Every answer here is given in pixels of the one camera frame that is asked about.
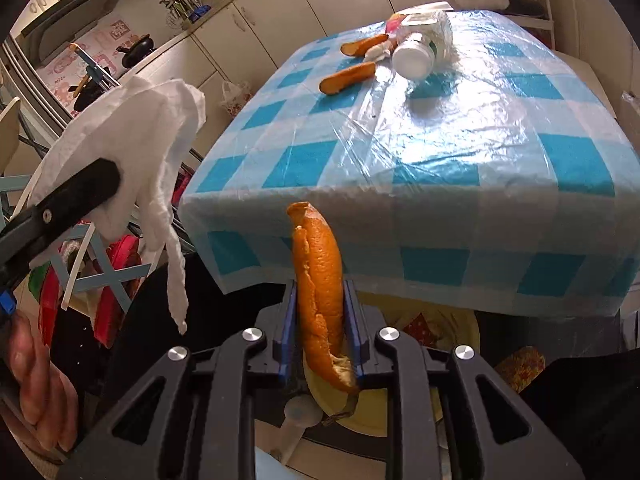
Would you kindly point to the person's black pants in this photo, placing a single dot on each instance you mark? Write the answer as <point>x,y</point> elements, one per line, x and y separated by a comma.
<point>200,310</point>

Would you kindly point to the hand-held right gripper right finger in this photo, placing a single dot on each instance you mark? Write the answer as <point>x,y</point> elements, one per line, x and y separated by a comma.
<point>440,410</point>

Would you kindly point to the pile of red green slippers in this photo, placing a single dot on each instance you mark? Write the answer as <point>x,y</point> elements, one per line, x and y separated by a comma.
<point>50,300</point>

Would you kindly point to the clear plastic bottle white cap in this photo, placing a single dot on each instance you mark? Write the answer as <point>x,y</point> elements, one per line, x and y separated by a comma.
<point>415,57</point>

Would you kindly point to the white kitchen cabinets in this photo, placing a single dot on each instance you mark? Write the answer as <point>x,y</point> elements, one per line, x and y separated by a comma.
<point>280,5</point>

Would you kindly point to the white flat board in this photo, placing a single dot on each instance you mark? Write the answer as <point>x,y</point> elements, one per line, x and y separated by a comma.
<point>590,80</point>

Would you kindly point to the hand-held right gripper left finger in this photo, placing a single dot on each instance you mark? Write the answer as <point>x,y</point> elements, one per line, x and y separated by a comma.
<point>200,410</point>

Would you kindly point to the small blue box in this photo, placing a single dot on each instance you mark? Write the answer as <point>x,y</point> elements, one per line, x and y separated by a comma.
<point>200,14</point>

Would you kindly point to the yellow plastic basin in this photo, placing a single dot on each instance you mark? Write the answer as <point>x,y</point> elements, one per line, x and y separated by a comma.
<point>367,416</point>

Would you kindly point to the orange floral cushion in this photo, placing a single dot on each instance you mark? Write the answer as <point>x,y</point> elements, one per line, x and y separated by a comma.
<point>520,367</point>

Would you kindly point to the long orange peel strip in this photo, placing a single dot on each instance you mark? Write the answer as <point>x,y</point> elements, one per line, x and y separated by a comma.
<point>320,270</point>

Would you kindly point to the colourful snack wrapper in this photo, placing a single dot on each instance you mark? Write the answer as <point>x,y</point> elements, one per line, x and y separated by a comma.
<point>395,22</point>

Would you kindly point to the grey door frame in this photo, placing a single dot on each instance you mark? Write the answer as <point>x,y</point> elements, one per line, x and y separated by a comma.
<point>25,85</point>

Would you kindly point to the white and blue rack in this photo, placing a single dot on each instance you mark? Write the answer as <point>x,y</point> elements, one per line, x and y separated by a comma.
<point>107,275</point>

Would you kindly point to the small white tissue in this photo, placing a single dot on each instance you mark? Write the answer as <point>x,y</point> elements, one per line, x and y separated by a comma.
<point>379,51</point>

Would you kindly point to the black wok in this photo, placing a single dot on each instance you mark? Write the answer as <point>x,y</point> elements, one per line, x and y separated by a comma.
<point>136,50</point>

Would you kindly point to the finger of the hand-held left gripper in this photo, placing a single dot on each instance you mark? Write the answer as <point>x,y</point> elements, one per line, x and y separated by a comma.
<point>75,195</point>

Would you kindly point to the white drawer unit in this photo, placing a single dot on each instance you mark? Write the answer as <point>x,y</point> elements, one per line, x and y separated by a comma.
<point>575,10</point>

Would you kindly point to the person's left hand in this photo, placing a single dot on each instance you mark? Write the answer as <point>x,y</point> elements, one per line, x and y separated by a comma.
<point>40,385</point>

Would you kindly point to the blue checked tablecloth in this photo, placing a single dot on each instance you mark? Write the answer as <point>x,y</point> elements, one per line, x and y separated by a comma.
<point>450,170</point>

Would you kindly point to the range hood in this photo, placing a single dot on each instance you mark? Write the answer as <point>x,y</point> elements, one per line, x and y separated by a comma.
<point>65,5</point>

